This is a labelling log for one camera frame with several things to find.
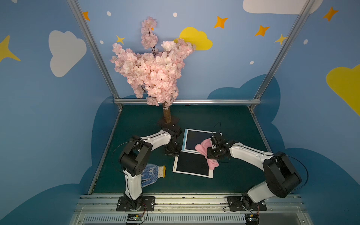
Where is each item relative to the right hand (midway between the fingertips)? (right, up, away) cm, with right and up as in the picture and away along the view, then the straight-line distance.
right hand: (210, 153), depth 91 cm
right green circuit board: (+18, -31, -18) cm, 40 cm away
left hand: (-21, -1, +1) cm, 21 cm away
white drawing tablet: (-11, -7, 0) cm, 13 cm away
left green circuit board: (-44, -29, -19) cm, 56 cm away
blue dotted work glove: (-38, -11, -7) cm, 40 cm away
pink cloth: (+1, -5, -5) cm, 7 cm away
